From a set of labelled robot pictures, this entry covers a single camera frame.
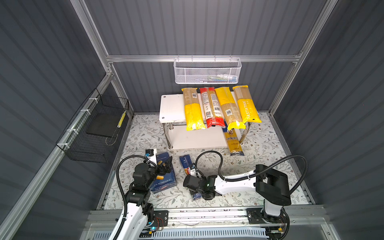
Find blue Barilla pasta box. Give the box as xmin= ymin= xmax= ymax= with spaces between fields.
xmin=150 ymin=153 xmax=177 ymax=194

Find blue Barilla spaghetti box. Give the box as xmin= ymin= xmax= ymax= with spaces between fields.
xmin=179 ymin=155 xmax=202 ymax=201

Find blue yellow spaghetti bag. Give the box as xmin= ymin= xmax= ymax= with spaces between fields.
xmin=223 ymin=128 xmax=244 ymax=156

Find yellow clear spaghetti bag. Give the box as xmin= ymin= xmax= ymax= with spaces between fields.
xmin=182 ymin=88 xmax=206 ymax=131

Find red yellow spaghetti bag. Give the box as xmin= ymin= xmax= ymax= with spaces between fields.
xmin=200 ymin=87 xmax=226 ymax=128

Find yellow barcode spaghetti bag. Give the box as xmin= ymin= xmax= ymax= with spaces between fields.
xmin=215 ymin=87 xmax=246 ymax=131

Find yellow Pastatime spaghetti bag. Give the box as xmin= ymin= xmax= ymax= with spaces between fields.
xmin=233 ymin=85 xmax=262 ymax=123

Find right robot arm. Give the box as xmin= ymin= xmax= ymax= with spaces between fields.
xmin=183 ymin=150 xmax=309 ymax=224

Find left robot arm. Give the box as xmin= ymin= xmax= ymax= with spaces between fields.
xmin=109 ymin=155 xmax=173 ymax=240

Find white two-tier shelf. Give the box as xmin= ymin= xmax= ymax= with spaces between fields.
xmin=158 ymin=91 xmax=253 ymax=151

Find yellow brush in basket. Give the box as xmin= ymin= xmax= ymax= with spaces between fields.
xmin=117 ymin=111 xmax=127 ymax=128

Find items in white basket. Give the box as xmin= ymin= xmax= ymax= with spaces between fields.
xmin=197 ymin=74 xmax=239 ymax=84

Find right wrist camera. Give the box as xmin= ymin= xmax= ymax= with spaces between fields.
xmin=189 ymin=168 xmax=199 ymax=178

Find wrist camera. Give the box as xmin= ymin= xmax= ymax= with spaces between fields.
xmin=189 ymin=168 xmax=199 ymax=178
xmin=145 ymin=149 xmax=157 ymax=165

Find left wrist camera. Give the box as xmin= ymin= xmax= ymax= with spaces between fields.
xmin=145 ymin=149 xmax=157 ymax=165

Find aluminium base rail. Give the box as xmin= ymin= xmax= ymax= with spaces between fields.
xmin=85 ymin=205 xmax=330 ymax=230

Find black wire basket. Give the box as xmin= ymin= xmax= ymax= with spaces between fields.
xmin=57 ymin=90 xmax=130 ymax=164

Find white wire mesh basket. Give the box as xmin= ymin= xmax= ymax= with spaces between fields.
xmin=173 ymin=58 xmax=242 ymax=85

